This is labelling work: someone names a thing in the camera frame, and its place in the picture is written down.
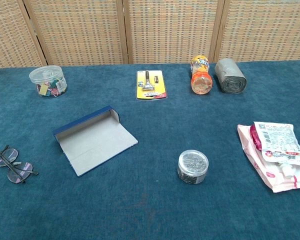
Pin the clear jar of binder clips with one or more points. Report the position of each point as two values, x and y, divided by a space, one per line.
47 80

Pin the blue folding glasses case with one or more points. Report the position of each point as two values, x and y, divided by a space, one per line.
97 142

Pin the orange drink bottle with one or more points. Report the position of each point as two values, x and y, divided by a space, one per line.
201 82

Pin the round clear tin of pins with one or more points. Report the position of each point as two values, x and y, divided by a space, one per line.
193 162

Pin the yellow razor blister pack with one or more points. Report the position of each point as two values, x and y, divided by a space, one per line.
151 93

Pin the pink white plastic pack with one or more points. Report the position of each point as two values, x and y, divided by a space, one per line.
260 170

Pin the grey garbage bag roll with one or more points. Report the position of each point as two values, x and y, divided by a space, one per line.
230 80

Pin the white labelled spout pouch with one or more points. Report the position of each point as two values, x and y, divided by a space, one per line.
277 142

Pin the blue carpet table cover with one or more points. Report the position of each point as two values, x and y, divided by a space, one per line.
140 212

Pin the black thin-framed eyeglasses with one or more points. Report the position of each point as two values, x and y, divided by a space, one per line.
12 153

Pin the woven bamboo folding screen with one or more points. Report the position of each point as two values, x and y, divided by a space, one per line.
165 30

